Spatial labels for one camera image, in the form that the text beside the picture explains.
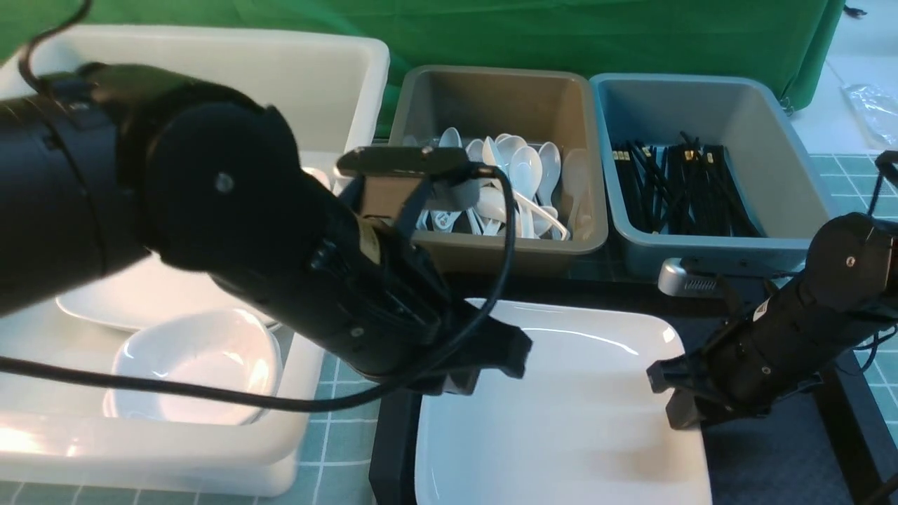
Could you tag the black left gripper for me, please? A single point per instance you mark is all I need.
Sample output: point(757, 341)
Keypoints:
point(359, 290)

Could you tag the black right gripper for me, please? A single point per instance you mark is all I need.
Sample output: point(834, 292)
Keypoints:
point(765, 353)

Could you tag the large white square plate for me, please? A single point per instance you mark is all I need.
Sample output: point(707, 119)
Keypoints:
point(582, 426)

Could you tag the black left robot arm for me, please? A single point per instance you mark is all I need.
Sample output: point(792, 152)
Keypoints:
point(111, 163)

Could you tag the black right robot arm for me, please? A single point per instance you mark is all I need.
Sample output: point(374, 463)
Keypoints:
point(845, 294)

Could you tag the white square plate in tub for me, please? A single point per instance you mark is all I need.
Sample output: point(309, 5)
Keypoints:
point(149, 293)

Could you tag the black serving tray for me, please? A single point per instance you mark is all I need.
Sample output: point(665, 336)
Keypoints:
point(830, 445)

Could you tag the pile of white spoons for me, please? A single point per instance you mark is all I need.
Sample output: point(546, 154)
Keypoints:
point(533, 171)

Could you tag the pile of black chopsticks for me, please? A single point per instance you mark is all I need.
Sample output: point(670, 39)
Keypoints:
point(684, 188)

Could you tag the blue-grey plastic bin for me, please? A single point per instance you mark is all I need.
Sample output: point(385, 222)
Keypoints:
point(784, 196)

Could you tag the clear plastic bag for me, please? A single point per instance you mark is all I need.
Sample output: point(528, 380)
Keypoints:
point(875, 108)

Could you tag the white bowl in tub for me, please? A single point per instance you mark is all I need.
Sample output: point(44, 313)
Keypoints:
point(227, 348)

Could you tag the brown plastic bin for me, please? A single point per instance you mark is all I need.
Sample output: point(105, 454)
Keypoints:
point(539, 106)

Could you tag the large white plastic tub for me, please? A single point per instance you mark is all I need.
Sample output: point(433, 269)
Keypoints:
point(57, 445)

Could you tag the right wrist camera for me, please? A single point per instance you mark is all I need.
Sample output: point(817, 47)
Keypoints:
point(705, 278)

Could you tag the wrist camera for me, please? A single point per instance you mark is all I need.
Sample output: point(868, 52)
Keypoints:
point(396, 184)
point(705, 278)

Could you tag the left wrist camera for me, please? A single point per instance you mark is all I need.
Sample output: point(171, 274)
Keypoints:
point(396, 184)

